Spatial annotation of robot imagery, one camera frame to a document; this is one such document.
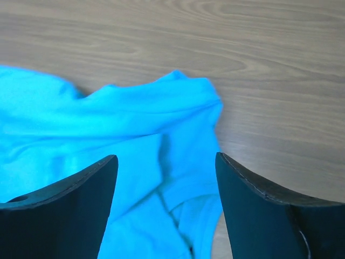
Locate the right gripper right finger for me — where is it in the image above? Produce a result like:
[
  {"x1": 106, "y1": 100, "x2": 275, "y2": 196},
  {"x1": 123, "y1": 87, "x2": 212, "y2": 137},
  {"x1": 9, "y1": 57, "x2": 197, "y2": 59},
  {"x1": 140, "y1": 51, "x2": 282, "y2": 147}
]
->
[{"x1": 215, "y1": 152, "x2": 344, "y2": 259}]

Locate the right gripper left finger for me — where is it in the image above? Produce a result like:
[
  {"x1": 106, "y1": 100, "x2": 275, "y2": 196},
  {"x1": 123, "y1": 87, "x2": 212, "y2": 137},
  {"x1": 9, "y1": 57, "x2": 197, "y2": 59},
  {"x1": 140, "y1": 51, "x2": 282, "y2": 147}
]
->
[{"x1": 1, "y1": 155, "x2": 118, "y2": 259}]

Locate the turquoise t shirt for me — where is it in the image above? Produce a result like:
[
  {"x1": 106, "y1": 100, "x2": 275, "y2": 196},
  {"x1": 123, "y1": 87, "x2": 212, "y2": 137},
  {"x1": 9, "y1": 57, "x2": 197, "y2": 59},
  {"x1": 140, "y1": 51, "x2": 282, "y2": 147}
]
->
[{"x1": 1, "y1": 66, "x2": 223, "y2": 258}]

